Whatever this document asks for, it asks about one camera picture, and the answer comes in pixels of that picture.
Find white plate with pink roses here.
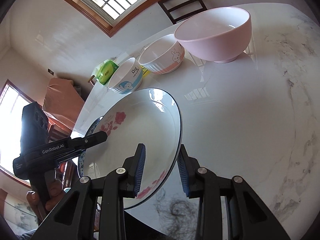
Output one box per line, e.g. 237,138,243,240
79,88,182,209

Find large pink bowl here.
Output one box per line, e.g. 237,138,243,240
174,7,252,63

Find white bowl with pink rabbit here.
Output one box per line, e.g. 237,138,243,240
138,34,185,74

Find orange covered furniture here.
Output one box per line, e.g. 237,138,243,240
42,77,85,130

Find person's left hand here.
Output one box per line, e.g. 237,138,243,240
26,179,66,223

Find yellow warning sticker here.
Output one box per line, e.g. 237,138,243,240
141,66,150,77

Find white bowl with blue elephant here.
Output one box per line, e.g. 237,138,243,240
107,57,143,94

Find black wall switch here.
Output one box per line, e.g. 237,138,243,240
48,68,54,75

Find green tissue pack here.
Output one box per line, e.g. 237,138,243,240
96,60,119,85

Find side window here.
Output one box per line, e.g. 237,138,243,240
1,80,34,188

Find light wooden chair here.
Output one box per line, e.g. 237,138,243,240
88,75,97,86

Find dark wooden chair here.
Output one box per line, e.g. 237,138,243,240
158,0,207,24

